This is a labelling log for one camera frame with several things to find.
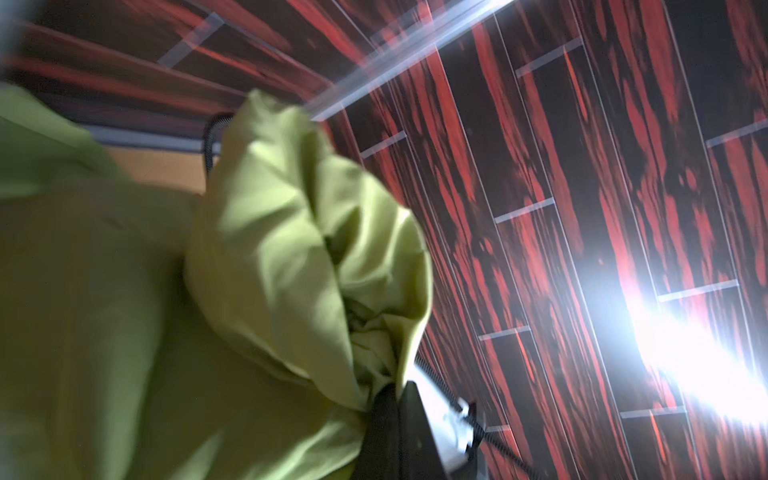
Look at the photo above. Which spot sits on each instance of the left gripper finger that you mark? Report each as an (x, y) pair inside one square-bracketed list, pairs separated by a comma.
[(398, 443)]

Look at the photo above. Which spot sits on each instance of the green jacket with cartoon print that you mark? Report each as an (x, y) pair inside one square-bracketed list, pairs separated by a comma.
[(243, 333)]

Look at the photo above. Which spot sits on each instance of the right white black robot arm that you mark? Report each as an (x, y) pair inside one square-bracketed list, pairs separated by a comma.
[(458, 433)]

